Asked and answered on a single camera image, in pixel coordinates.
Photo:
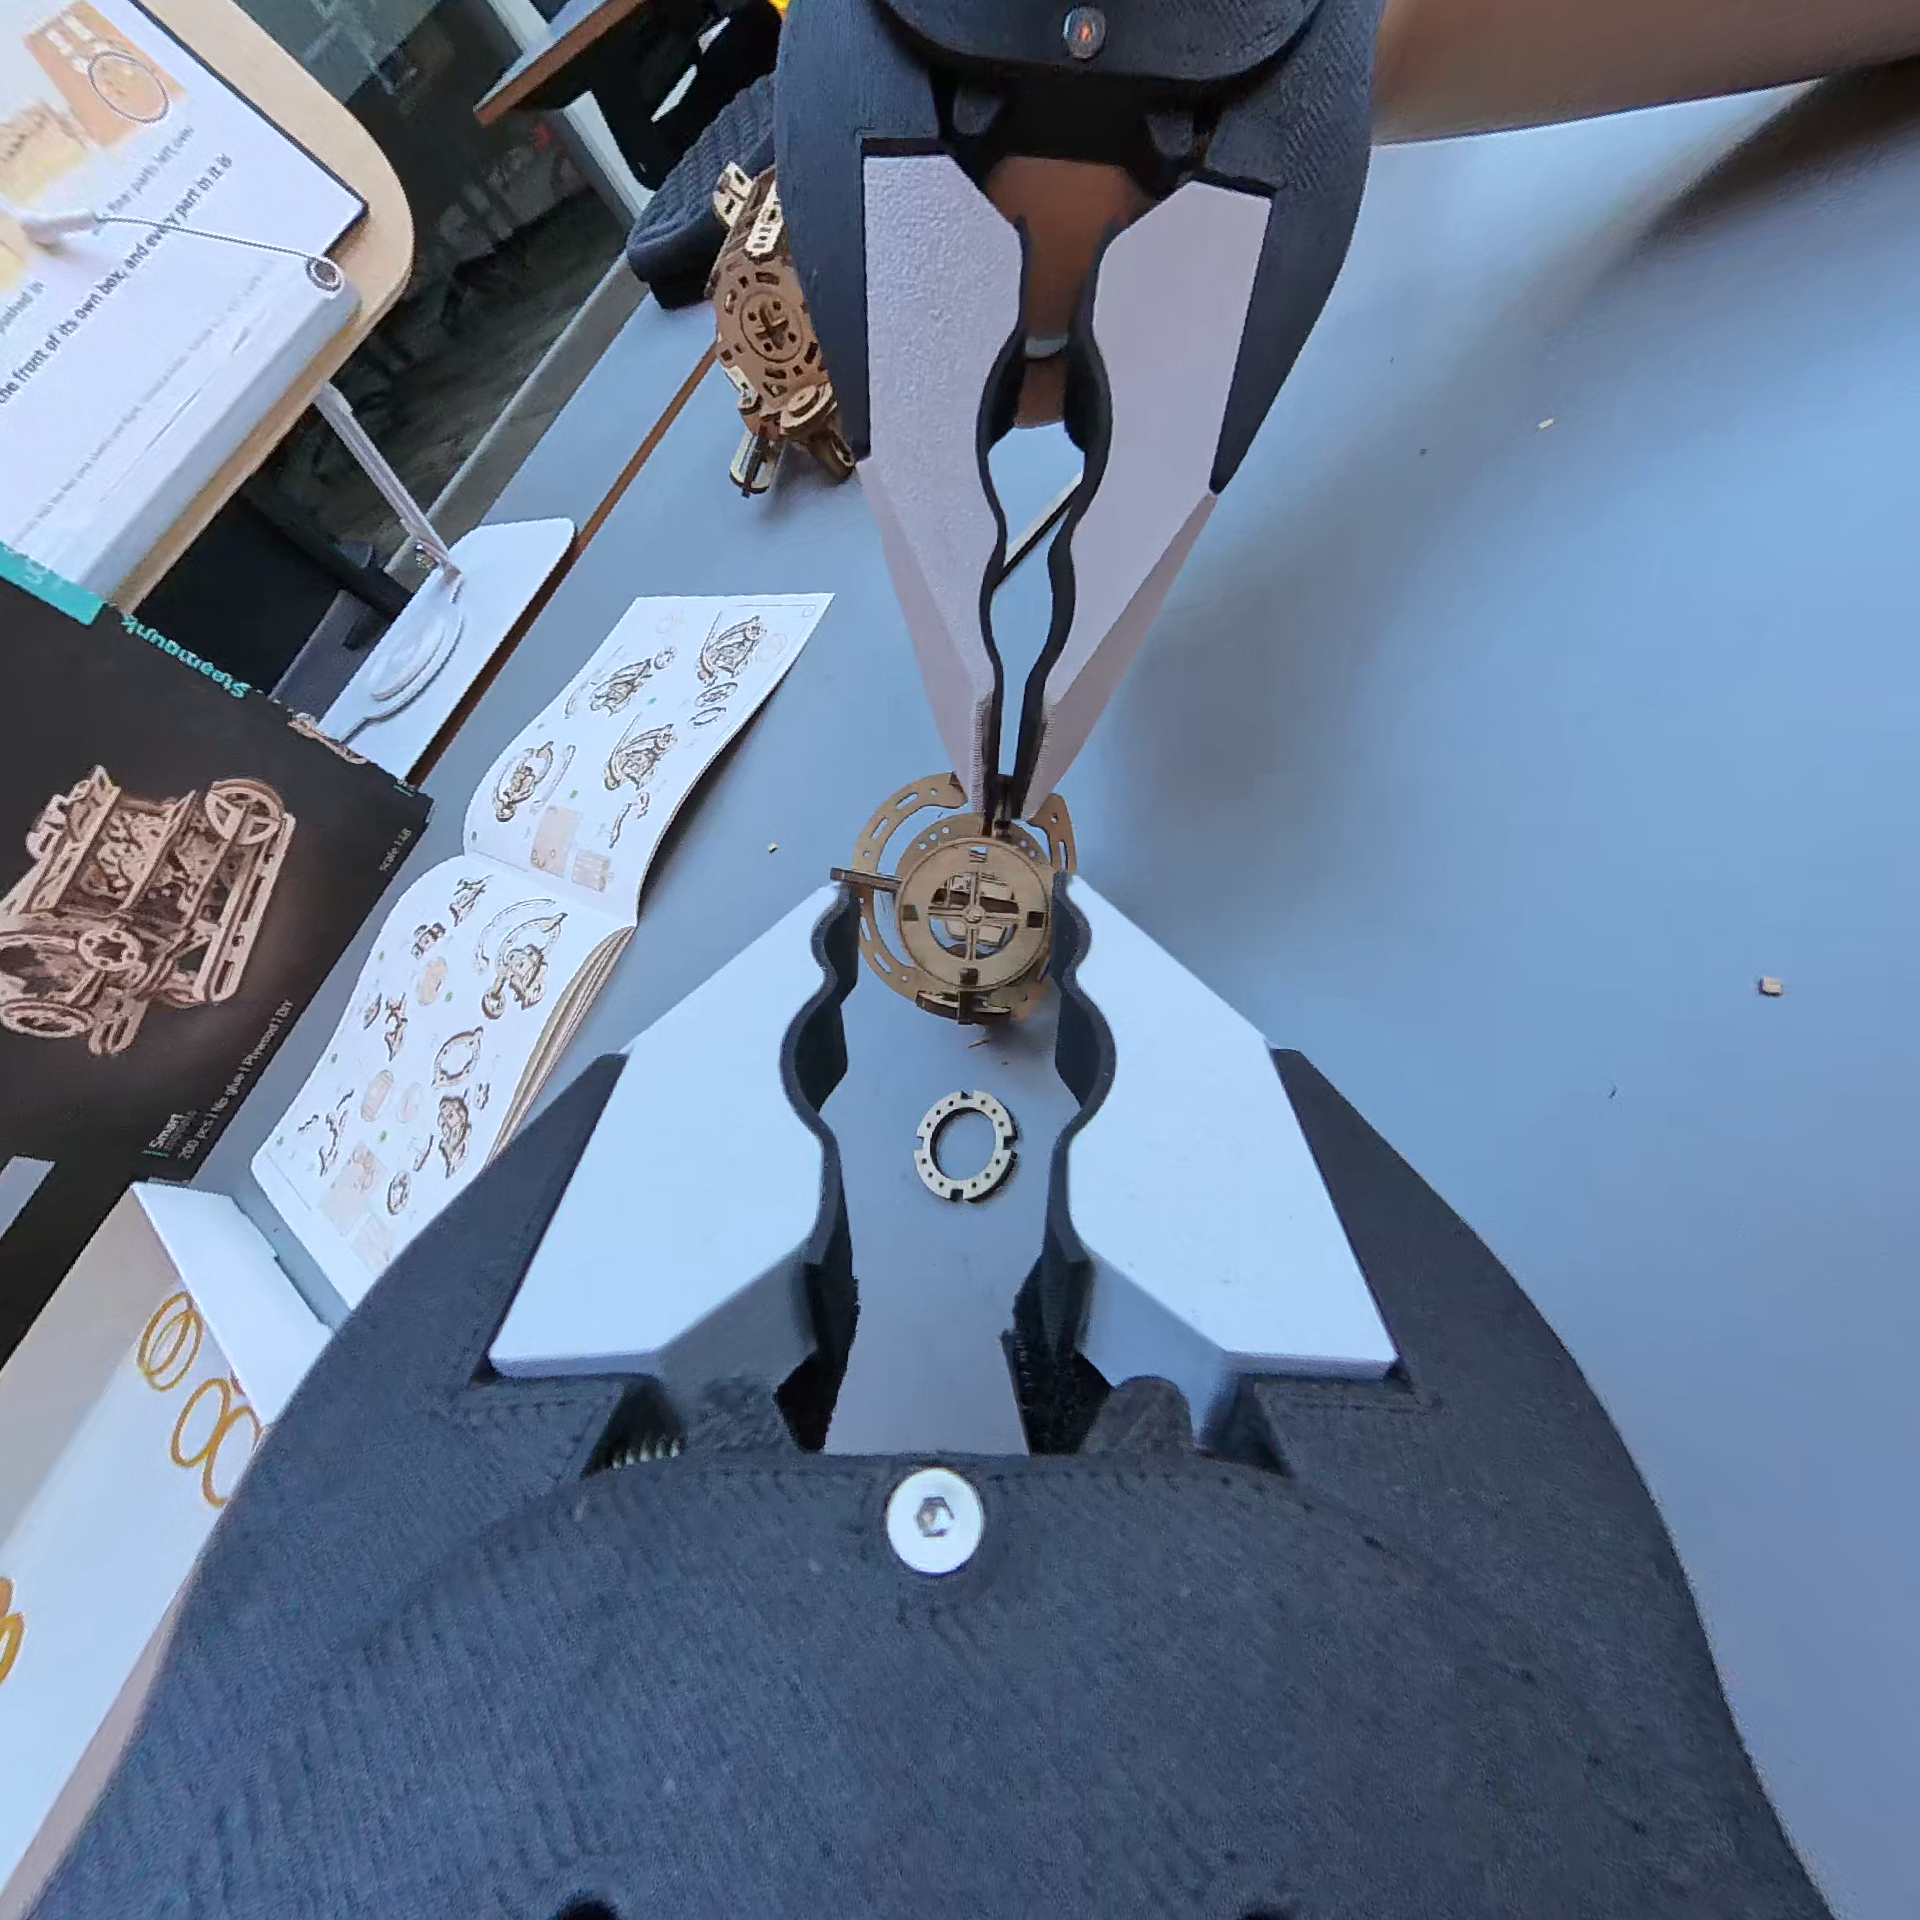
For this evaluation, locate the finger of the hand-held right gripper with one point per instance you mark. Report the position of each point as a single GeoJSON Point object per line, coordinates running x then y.
{"type": "Point", "coordinates": [915, 376]}
{"type": "Point", "coordinates": [1163, 376]}

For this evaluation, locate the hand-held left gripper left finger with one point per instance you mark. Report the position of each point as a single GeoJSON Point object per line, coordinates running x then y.
{"type": "Point", "coordinates": [661, 1202]}

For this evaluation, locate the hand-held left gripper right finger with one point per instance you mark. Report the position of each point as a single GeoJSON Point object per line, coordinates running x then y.
{"type": "Point", "coordinates": [1200, 1202]}

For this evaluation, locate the small round wooden gear model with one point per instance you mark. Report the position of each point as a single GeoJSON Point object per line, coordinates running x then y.
{"type": "Point", "coordinates": [968, 916]}

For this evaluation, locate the person's right forearm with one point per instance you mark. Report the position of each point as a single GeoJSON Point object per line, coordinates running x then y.
{"type": "Point", "coordinates": [1652, 61]}

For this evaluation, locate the finished wooden submarine model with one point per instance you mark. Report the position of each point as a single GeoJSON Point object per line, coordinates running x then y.
{"type": "Point", "coordinates": [765, 331]}

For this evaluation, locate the black model kit box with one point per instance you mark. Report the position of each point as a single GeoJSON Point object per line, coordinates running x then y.
{"type": "Point", "coordinates": [149, 901]}

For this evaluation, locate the person's right hand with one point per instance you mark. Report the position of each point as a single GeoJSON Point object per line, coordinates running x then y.
{"type": "Point", "coordinates": [1051, 284]}

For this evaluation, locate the thin wooden stick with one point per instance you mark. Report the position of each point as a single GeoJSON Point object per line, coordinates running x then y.
{"type": "Point", "coordinates": [1037, 539]}

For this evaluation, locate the black textured cushion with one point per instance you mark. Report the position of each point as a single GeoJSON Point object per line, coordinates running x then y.
{"type": "Point", "coordinates": [676, 247]}

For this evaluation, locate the open instruction booklet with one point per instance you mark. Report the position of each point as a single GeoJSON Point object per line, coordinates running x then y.
{"type": "Point", "coordinates": [599, 720]}

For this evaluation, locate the yellow rubber band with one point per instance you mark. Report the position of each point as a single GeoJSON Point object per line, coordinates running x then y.
{"type": "Point", "coordinates": [176, 1447]}
{"type": "Point", "coordinates": [142, 1339]}

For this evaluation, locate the instruction sheet on stand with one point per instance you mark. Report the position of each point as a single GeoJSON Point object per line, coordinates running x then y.
{"type": "Point", "coordinates": [388, 224]}

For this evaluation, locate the white cardboard tray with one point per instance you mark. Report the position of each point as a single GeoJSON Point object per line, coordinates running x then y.
{"type": "Point", "coordinates": [90, 1349]}

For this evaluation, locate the printed instruction sheets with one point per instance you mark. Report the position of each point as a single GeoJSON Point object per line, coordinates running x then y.
{"type": "Point", "coordinates": [149, 224]}

